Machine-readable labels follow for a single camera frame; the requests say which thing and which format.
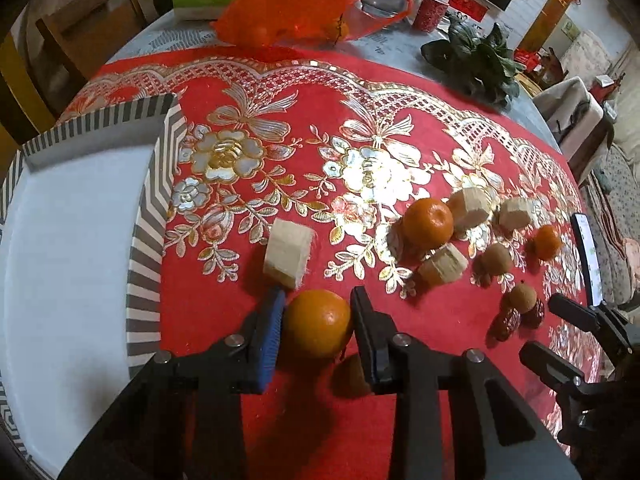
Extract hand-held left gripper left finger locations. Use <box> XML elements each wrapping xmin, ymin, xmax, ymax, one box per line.
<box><xmin>57</xmin><ymin>286</ymin><xmax>287</xmax><ymax>480</ymax></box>

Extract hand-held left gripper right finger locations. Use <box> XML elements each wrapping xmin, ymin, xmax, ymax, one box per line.
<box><xmin>350</xmin><ymin>286</ymin><xmax>583</xmax><ymax>480</ymax></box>

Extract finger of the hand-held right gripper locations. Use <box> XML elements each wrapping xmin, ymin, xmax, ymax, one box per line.
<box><xmin>548</xmin><ymin>293</ymin><xmax>640</xmax><ymax>356</ymax></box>
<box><xmin>520</xmin><ymin>341</ymin><xmax>591</xmax><ymax>396</ymax></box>

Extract large orange mandarin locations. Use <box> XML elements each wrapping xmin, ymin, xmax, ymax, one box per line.
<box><xmin>281</xmin><ymin>289</ymin><xmax>353</xmax><ymax>360</ymax></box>

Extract white tray with striped rim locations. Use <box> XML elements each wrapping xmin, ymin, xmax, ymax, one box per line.
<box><xmin>0</xmin><ymin>92</ymin><xmax>188</xmax><ymax>476</ymax></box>

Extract brown longan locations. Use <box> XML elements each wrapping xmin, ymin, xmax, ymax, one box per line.
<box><xmin>509</xmin><ymin>282</ymin><xmax>538</xmax><ymax>311</ymax></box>
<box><xmin>332</xmin><ymin>355</ymin><xmax>373</xmax><ymax>398</ymax></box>
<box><xmin>479</xmin><ymin>242</ymin><xmax>513</xmax><ymax>276</ymax></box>

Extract red date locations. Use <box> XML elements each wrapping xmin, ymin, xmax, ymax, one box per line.
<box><xmin>522</xmin><ymin>297</ymin><xmax>546</xmax><ymax>328</ymax></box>
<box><xmin>495</xmin><ymin>307</ymin><xmax>523</xmax><ymax>338</ymax></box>

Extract small orange mandarin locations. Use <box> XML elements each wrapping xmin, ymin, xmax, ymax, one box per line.
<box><xmin>327</xmin><ymin>15</ymin><xmax>351</xmax><ymax>43</ymax></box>
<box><xmin>532</xmin><ymin>224</ymin><xmax>563</xmax><ymax>261</ymax></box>

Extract pale sugarcane piece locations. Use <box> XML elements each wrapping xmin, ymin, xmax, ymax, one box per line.
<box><xmin>262</xmin><ymin>217</ymin><xmax>313</xmax><ymax>290</ymax></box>
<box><xmin>497</xmin><ymin>197</ymin><xmax>533</xmax><ymax>233</ymax></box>
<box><xmin>446</xmin><ymin>187</ymin><xmax>493</xmax><ymax>233</ymax></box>
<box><xmin>417</xmin><ymin>242</ymin><xmax>470</xmax><ymax>286</ymax></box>

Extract floral sofa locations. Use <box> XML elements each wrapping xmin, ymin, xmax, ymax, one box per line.
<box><xmin>592</xmin><ymin>145</ymin><xmax>640</xmax><ymax>311</ymax></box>

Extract white chair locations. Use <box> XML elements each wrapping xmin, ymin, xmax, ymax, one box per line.
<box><xmin>532</xmin><ymin>77</ymin><xmax>613</xmax><ymax>181</ymax></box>

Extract red gold floral table mat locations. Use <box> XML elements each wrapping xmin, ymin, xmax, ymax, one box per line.
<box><xmin>55</xmin><ymin>47</ymin><xmax>616</xmax><ymax>480</ymax></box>

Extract dark leafy greens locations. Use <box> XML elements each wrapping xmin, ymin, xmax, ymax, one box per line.
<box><xmin>420</xmin><ymin>15</ymin><xmax>523</xmax><ymax>111</ymax></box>

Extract red paper banner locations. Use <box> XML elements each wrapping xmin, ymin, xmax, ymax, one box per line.
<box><xmin>448</xmin><ymin>0</ymin><xmax>488</xmax><ymax>23</ymax></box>

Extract red patterned cup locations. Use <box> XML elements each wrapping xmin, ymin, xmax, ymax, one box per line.
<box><xmin>412</xmin><ymin>0</ymin><xmax>448</xmax><ymax>33</ymax></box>

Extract yellow wooden chair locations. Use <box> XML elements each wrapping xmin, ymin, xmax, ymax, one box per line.
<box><xmin>0</xmin><ymin>35</ymin><xmax>56</xmax><ymax>146</ymax></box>

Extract brown wooden chair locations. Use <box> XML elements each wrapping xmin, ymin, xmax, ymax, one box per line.
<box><xmin>35</xmin><ymin>0</ymin><xmax>148</xmax><ymax>86</ymax></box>

